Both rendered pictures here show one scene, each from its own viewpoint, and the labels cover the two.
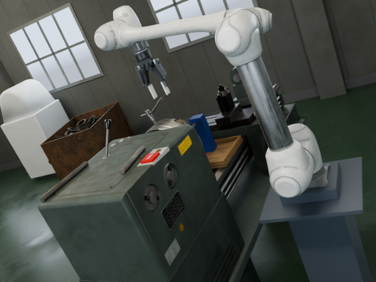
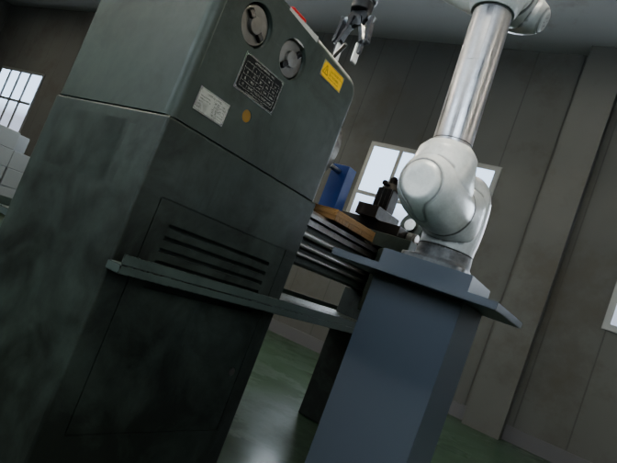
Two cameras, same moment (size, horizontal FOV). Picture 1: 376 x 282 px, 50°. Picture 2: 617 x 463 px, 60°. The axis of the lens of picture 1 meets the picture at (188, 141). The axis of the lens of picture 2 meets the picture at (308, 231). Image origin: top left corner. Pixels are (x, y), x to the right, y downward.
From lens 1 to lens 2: 1.15 m
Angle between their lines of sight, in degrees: 24
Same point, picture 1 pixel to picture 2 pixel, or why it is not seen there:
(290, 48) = not seen: hidden behind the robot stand
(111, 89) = not seen: hidden behind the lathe
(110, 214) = not seen: outside the picture
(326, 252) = (383, 382)
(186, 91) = (317, 295)
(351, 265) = (404, 433)
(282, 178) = (425, 160)
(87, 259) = (99, 57)
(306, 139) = (480, 192)
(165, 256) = (200, 89)
